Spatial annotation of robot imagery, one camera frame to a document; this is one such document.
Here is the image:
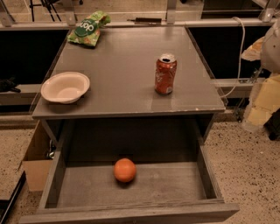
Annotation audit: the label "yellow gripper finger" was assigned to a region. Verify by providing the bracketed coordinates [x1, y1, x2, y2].
[241, 37, 264, 61]
[242, 73, 280, 126]

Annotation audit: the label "orange round can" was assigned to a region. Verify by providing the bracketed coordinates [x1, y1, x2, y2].
[114, 158, 137, 183]

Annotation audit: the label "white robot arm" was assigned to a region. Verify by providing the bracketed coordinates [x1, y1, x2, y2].
[241, 19, 280, 129]

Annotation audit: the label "red soda can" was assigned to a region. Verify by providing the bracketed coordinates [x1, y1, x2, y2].
[154, 53, 177, 95]

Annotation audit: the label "open grey top drawer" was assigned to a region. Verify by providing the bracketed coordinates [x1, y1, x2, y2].
[18, 119, 241, 224]

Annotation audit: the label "green chip bag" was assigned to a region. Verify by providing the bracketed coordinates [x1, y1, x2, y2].
[67, 10, 111, 47]

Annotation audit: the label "white paper bowl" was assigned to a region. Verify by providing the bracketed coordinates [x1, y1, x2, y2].
[40, 72, 90, 104]

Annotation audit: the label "black tripod legs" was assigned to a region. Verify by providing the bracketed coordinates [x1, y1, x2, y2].
[28, 0, 85, 25]

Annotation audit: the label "cardboard box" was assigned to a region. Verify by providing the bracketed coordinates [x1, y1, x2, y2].
[22, 122, 53, 192]

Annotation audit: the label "black object at left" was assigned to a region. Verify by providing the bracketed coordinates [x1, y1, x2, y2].
[0, 77, 21, 93]

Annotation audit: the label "white cable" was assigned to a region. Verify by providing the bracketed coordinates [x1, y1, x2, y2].
[219, 16, 247, 99]

